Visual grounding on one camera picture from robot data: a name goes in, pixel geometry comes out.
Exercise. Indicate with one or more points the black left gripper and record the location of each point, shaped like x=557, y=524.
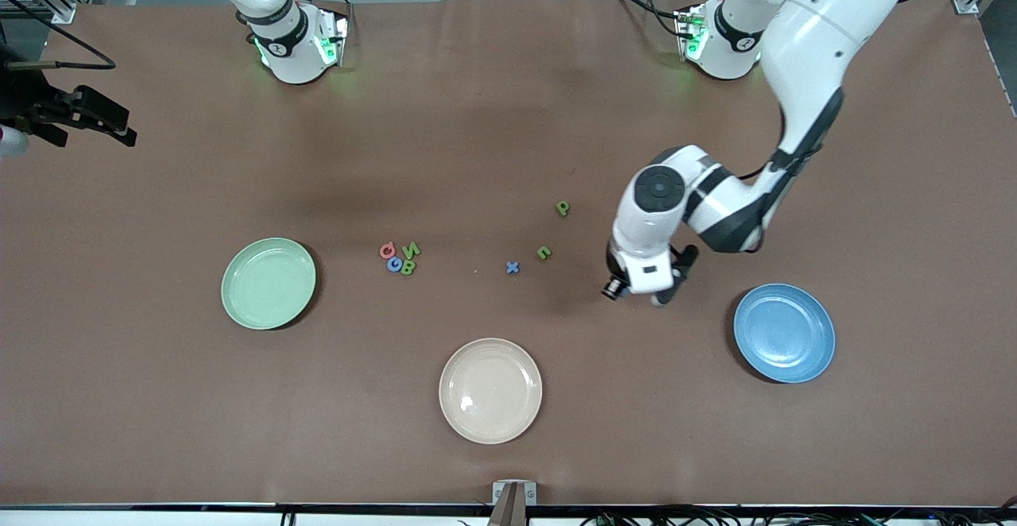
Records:
x=612, y=265

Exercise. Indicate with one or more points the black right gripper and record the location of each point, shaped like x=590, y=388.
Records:
x=30, y=98

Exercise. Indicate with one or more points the green lowercase letter p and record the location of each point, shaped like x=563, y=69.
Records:
x=562, y=208

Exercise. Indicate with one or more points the green capital letter N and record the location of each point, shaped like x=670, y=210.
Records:
x=411, y=249

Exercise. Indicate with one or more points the green capital letter B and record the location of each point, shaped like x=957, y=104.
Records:
x=407, y=268

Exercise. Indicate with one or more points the blue round capital letter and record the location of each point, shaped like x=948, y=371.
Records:
x=394, y=265

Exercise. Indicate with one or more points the red capital foam letter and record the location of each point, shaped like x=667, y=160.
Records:
x=387, y=251

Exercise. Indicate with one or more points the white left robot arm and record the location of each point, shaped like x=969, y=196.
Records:
x=810, y=25

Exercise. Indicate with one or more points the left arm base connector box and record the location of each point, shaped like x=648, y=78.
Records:
x=690, y=33

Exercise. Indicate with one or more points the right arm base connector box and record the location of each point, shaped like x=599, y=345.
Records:
x=330, y=37

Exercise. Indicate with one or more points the beige plate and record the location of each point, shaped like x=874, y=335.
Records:
x=490, y=391

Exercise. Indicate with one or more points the blue plate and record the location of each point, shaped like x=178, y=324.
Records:
x=784, y=335

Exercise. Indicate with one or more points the brown tablecloth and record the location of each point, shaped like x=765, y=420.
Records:
x=508, y=113

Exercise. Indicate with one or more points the green plate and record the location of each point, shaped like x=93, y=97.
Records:
x=268, y=284

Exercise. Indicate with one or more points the silver mounting bracket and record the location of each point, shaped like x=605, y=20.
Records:
x=499, y=493

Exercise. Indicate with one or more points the tan camera pole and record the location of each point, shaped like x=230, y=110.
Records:
x=510, y=514

